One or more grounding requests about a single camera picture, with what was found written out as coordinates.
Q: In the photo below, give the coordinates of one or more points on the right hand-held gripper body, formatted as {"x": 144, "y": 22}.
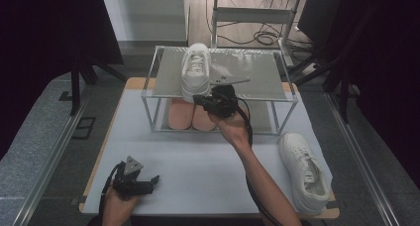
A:
{"x": 224, "y": 102}

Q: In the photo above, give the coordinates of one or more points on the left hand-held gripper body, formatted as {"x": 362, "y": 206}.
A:
{"x": 128, "y": 184}

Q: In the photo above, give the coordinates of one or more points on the pink slipper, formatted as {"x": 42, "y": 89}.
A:
{"x": 203, "y": 120}
{"x": 180, "y": 115}

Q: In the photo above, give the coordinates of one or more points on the white sneaker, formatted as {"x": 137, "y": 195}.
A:
{"x": 305, "y": 173}
{"x": 195, "y": 72}

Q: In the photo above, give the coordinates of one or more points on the metal shoe rack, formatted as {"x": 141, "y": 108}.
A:
{"x": 257, "y": 74}

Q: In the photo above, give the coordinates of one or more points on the person's right hand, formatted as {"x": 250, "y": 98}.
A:
{"x": 232, "y": 128}

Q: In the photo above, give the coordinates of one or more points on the white table mat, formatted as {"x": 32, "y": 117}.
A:
{"x": 191, "y": 173}

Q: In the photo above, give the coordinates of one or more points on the white metal stand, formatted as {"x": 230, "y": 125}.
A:
{"x": 251, "y": 15}

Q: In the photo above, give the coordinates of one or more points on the white board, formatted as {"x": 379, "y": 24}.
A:
{"x": 145, "y": 16}

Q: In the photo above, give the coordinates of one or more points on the black stand legs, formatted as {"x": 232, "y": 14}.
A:
{"x": 343, "y": 93}
{"x": 75, "y": 84}

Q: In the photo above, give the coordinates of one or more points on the dark curtain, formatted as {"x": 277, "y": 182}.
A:
{"x": 36, "y": 47}
{"x": 389, "y": 70}

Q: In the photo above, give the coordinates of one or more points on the aluminium rail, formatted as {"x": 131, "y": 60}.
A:
{"x": 49, "y": 163}
{"x": 360, "y": 166}

